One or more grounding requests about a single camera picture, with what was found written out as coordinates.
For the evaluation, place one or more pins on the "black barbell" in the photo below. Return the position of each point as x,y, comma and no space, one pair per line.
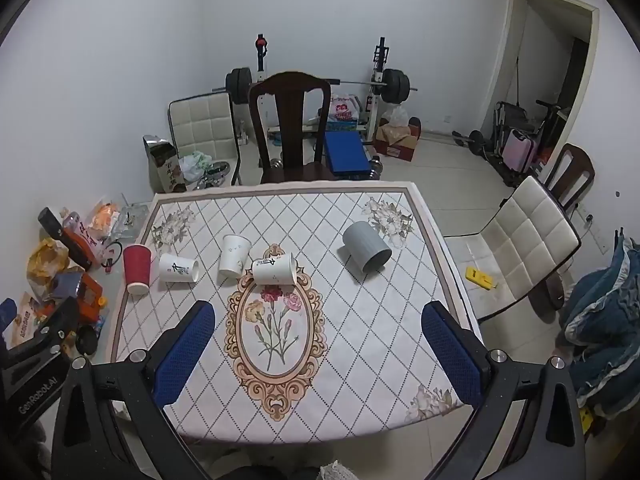
395,87

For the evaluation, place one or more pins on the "white lace cloth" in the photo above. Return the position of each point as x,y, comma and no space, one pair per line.
332,472

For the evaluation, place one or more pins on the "orange printed carton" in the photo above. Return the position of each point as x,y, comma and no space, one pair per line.
27,317

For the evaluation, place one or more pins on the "white paper cup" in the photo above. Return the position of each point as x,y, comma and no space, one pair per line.
272,270
234,255
175,269

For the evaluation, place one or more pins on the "folded black cart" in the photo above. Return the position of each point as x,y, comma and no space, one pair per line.
505,116

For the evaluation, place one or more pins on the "yellow tool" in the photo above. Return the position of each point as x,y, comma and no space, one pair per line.
477,276

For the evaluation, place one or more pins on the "blue denim clothing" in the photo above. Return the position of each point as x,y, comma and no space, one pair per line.
605,320

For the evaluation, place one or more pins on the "dark wooden chair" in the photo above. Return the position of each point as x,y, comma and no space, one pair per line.
290,110
576,165

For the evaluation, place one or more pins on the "grey ribbed cup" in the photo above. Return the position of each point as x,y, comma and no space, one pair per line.
362,246

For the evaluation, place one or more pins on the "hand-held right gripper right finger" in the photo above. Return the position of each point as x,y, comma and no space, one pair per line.
455,350

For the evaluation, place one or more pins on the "clear plastic container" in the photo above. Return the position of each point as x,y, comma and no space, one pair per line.
129,222

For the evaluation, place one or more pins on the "white weight rack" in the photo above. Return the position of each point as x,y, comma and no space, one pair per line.
375,107

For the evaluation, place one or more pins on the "orange toy box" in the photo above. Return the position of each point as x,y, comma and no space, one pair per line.
82,295

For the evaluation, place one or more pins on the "printed paper bag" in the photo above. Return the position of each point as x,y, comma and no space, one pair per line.
167,170

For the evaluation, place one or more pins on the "white cushioned chair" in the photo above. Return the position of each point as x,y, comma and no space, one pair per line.
525,230
200,120

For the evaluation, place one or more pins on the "black and orange box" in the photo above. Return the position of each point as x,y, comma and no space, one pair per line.
70,240

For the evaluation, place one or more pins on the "pink suitcase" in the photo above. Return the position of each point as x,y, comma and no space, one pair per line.
517,151

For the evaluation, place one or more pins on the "white and green plastic bag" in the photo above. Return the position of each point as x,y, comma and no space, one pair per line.
195,165

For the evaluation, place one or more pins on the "yellow plastic bag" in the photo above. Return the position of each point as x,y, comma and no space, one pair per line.
42,265

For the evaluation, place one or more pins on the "black scooter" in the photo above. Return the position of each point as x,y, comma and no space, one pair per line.
547,120

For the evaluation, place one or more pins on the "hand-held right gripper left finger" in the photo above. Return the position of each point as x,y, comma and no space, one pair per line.
182,350

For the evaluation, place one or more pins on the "white door frame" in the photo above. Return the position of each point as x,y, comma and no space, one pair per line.
505,60

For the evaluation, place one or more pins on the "red and white plastic bag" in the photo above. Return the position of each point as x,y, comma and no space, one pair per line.
342,108

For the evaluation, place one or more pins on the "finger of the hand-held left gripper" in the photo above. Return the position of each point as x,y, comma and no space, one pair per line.
6,322
57,325

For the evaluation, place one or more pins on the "short dumbbell bar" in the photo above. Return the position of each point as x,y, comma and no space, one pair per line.
475,138

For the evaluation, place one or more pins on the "cardboard box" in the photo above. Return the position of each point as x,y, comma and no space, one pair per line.
397,149

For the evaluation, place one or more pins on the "orange snack packet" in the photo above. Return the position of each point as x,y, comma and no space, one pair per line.
105,216

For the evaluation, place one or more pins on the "clear plastic bag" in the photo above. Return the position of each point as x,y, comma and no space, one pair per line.
398,116

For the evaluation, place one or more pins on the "floral patterned tablecloth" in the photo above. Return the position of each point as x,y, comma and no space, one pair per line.
350,335

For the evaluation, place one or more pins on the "blue bench pad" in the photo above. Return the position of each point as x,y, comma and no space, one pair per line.
345,155

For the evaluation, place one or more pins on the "black round object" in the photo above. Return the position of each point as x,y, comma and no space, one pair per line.
87,340

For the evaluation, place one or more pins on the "red paper cup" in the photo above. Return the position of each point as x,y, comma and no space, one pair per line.
136,266

